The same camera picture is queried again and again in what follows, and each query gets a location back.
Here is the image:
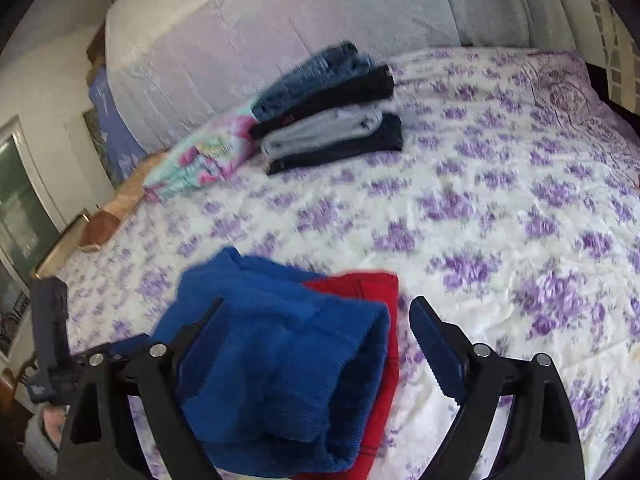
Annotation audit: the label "window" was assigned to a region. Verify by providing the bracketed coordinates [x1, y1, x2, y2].
[0, 115, 66, 281]

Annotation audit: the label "folded dark navy pants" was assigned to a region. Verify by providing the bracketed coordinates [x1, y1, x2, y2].
[267, 112, 403, 176]

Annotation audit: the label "white lace cover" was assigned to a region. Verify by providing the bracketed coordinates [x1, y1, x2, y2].
[105, 0, 591, 153]

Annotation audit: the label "blue wall picture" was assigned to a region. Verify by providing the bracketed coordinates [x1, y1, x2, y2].
[82, 65, 148, 186]

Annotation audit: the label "person's left forearm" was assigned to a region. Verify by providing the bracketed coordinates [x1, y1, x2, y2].
[22, 402, 68, 478]

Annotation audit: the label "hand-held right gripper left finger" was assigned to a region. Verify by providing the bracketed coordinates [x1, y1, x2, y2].
[55, 297, 226, 480]

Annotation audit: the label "purple floral bedspread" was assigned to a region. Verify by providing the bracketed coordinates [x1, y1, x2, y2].
[55, 47, 640, 480]

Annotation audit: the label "folded grey pants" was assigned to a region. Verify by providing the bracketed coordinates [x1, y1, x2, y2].
[260, 105, 385, 158]

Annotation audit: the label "red and blue knit sweater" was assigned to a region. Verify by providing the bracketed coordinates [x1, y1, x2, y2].
[107, 247, 401, 480]

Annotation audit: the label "folded blue denim jeans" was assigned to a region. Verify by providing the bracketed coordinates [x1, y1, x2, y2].
[251, 42, 373, 122]

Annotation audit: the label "folded black pants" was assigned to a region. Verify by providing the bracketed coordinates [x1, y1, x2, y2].
[249, 65, 396, 141]

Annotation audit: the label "wooden bed frame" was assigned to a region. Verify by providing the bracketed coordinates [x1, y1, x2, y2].
[30, 152, 166, 281]

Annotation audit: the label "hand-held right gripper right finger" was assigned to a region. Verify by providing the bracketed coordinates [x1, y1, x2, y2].
[409, 296, 586, 480]

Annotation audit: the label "pink teal floral folded cloth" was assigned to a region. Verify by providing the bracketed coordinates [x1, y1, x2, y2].
[142, 102, 261, 203]

